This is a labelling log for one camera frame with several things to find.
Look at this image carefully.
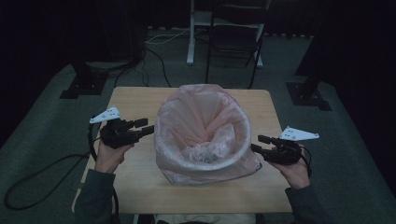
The black chair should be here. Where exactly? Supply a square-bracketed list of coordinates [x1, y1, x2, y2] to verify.
[205, 0, 265, 91]

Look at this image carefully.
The bin with pink bag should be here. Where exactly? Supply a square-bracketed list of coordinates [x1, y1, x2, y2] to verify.
[153, 83, 263, 188]

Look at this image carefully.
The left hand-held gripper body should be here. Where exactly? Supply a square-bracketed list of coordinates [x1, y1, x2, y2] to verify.
[89, 105, 143, 150]

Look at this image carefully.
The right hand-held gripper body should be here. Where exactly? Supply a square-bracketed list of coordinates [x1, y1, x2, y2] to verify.
[265, 125, 320, 166]

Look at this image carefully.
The black stand base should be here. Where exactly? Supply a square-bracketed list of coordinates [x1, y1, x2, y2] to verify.
[285, 74, 332, 112]
[59, 61, 132, 100]

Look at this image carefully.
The crumpled clear plastic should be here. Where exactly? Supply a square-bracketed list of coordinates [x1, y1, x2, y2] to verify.
[181, 123, 236, 164]

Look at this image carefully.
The person's right hand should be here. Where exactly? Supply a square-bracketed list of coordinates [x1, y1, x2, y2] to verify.
[268, 153, 312, 190]

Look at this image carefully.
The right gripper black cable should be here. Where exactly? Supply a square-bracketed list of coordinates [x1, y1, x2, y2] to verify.
[300, 145, 314, 179]

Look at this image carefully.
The black floor cable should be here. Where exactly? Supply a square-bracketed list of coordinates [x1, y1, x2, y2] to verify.
[113, 46, 173, 89]

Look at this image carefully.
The white floor cable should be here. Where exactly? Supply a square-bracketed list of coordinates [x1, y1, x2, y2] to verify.
[144, 27, 191, 45]

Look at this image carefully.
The white desk frame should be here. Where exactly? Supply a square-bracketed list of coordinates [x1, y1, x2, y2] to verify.
[186, 0, 273, 68]

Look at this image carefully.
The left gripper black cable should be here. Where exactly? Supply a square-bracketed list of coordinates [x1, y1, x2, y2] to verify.
[3, 123, 104, 211]

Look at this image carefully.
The person's left hand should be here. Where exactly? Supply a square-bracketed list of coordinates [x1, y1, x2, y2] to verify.
[94, 140, 134, 175]

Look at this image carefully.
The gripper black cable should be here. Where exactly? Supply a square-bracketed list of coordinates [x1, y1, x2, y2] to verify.
[3, 123, 104, 211]
[300, 145, 314, 179]

